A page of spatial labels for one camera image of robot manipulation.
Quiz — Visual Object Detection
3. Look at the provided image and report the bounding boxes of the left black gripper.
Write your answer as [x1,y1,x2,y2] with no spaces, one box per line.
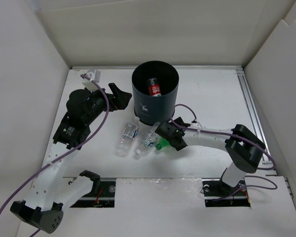
[84,83,132,125]

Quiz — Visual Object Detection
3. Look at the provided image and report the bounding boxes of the green plastic bottle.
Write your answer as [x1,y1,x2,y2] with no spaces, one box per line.
[155,138,170,151]

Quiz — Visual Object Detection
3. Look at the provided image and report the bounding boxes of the clear bottle green blue label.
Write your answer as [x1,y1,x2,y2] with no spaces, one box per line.
[135,121,160,159]

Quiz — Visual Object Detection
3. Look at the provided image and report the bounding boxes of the clear bottle red label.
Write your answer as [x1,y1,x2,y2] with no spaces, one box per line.
[147,78,162,97]

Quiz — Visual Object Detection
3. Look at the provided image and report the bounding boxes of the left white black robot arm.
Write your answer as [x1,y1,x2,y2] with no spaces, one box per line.
[10,83,132,234]

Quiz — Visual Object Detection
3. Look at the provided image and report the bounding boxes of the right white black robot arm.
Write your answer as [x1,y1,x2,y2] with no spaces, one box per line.
[156,121,265,195]

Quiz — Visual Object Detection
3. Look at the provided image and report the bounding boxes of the dark blue cylindrical bin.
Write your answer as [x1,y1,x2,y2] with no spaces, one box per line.
[131,61,179,126]

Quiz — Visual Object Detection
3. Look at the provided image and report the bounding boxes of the clear bottle orange blue label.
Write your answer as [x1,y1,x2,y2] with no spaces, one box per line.
[116,117,140,157]

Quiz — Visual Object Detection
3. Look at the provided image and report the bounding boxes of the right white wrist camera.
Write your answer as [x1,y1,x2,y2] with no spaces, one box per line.
[191,119,202,128]

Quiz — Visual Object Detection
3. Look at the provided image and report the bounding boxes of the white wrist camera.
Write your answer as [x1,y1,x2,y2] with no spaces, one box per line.
[80,69,101,92]
[191,119,202,128]

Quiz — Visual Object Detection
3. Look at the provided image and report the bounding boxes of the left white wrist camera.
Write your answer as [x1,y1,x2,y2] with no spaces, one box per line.
[80,69,101,92]

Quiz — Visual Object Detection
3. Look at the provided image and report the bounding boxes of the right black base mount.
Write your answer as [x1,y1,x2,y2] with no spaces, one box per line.
[200,178,251,207]

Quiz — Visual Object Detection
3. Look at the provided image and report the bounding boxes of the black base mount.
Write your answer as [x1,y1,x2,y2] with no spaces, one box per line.
[71,178,116,208]
[200,178,251,207]

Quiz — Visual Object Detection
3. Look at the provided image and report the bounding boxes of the aluminium rail right side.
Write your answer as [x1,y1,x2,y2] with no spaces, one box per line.
[236,66,268,150]

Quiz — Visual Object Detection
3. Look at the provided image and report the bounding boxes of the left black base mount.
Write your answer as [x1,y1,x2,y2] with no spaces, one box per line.
[71,178,116,208]

